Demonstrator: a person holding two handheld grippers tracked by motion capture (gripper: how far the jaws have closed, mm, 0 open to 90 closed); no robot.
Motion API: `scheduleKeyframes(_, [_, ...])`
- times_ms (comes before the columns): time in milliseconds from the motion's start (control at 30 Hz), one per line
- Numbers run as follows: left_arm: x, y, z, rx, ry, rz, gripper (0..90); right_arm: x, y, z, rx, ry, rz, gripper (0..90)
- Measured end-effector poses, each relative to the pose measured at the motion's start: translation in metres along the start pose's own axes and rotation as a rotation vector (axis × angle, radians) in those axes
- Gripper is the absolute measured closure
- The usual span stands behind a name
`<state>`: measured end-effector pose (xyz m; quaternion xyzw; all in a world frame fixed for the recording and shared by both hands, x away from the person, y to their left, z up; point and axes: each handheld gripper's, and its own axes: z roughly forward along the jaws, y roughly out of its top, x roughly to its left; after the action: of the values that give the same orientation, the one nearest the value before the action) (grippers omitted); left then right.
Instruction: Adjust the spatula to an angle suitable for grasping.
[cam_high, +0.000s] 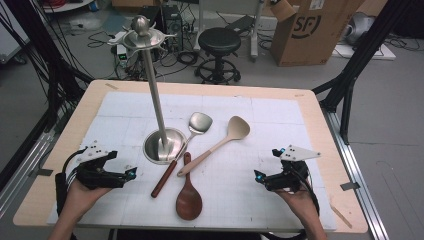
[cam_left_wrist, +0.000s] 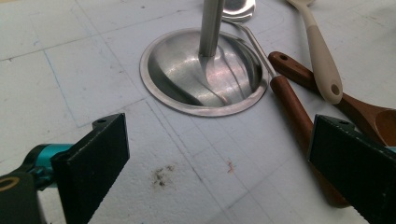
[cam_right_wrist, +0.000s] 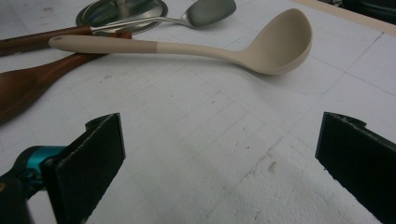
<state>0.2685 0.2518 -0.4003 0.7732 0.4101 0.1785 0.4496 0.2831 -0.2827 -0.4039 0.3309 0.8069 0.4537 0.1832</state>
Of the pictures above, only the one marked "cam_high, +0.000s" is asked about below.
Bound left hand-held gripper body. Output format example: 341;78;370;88
71;140;127;191

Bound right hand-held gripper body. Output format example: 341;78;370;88
264;144;322;194

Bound dark brown wooden spoon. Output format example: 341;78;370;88
175;151;204;221

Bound steel utensil stand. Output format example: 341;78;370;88
107;14;188;166

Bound large metal spoon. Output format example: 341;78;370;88
150;111;214;199

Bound person's right hand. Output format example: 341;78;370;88
274;189;318;219

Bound person's left hand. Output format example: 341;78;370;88
61;181;113;222

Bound white gridded mat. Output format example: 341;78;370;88
46;90;338;233

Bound grey tape piece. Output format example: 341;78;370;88
339;181;361;192
28;168;54;178

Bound white power device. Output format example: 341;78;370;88
115;43;130;66

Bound brown cardboard box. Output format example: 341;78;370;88
269;0;366;68

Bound black round stool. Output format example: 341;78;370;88
194;27;242;85

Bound white floor board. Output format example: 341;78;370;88
331;43;397;62

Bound black computer tower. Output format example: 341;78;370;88
138;4;184;53

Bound grey round appliance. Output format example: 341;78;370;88
343;12;376;46

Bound white round table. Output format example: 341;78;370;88
41;0;96;14

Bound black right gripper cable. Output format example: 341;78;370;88
293;166;321;218

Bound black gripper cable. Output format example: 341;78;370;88
293;166;321;218
54;148;88;218

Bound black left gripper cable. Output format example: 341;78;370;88
54;148;88;218

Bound aluminium floor rail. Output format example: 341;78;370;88
0;131;56;218
324;109;389;240

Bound black floor cables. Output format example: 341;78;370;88
87;29;201;79

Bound black metal frame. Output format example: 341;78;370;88
311;0;413;146
0;0;95;133

